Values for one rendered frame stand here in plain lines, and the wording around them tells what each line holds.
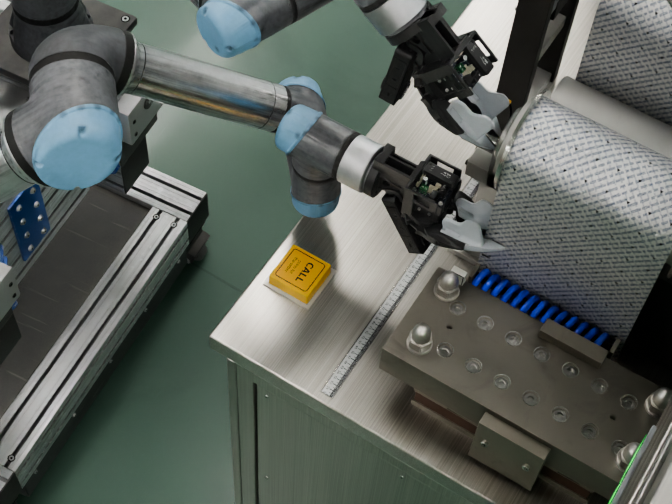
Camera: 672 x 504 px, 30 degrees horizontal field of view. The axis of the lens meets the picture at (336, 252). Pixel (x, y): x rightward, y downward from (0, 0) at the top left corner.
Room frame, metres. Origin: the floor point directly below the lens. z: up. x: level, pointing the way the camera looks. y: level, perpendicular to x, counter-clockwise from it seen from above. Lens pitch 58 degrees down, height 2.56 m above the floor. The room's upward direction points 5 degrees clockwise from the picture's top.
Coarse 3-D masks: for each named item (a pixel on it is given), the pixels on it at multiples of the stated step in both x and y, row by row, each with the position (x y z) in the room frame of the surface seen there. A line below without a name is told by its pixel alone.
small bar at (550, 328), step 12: (552, 324) 0.87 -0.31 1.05; (540, 336) 0.86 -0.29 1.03; (552, 336) 0.85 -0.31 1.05; (564, 336) 0.85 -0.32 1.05; (576, 336) 0.86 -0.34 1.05; (564, 348) 0.84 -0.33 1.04; (576, 348) 0.84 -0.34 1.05; (588, 348) 0.84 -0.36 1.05; (600, 348) 0.84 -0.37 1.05; (588, 360) 0.82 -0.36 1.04; (600, 360) 0.82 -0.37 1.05
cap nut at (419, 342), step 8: (416, 328) 0.83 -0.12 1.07; (424, 328) 0.83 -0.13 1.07; (408, 336) 0.84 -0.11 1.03; (416, 336) 0.82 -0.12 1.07; (424, 336) 0.82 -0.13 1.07; (408, 344) 0.83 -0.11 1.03; (416, 344) 0.82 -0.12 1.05; (424, 344) 0.82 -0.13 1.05; (432, 344) 0.83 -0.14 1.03; (416, 352) 0.82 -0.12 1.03; (424, 352) 0.82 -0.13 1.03
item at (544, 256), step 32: (512, 224) 0.96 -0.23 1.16; (544, 224) 0.94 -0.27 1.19; (480, 256) 0.97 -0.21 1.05; (512, 256) 0.95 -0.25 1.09; (544, 256) 0.93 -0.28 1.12; (576, 256) 0.91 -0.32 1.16; (608, 256) 0.90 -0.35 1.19; (544, 288) 0.93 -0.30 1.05; (576, 288) 0.91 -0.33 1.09; (608, 288) 0.89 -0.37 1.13; (640, 288) 0.87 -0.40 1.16; (608, 320) 0.88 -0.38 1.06
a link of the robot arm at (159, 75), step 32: (64, 32) 1.13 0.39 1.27; (96, 32) 1.15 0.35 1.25; (128, 32) 1.19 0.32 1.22; (32, 64) 1.09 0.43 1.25; (128, 64) 1.13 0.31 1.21; (160, 64) 1.16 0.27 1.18; (192, 64) 1.19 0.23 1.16; (160, 96) 1.14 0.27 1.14; (192, 96) 1.15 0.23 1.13; (224, 96) 1.17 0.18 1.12; (256, 96) 1.19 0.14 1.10; (288, 96) 1.22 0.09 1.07; (320, 96) 1.25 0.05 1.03
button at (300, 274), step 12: (288, 252) 1.03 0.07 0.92; (300, 252) 1.03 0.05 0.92; (288, 264) 1.01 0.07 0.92; (300, 264) 1.01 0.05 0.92; (312, 264) 1.01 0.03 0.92; (324, 264) 1.01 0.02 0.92; (276, 276) 0.98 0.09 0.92; (288, 276) 0.99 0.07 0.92; (300, 276) 0.99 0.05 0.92; (312, 276) 0.99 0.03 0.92; (324, 276) 1.00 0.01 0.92; (288, 288) 0.97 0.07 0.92; (300, 288) 0.97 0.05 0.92; (312, 288) 0.97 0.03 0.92; (300, 300) 0.96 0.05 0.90
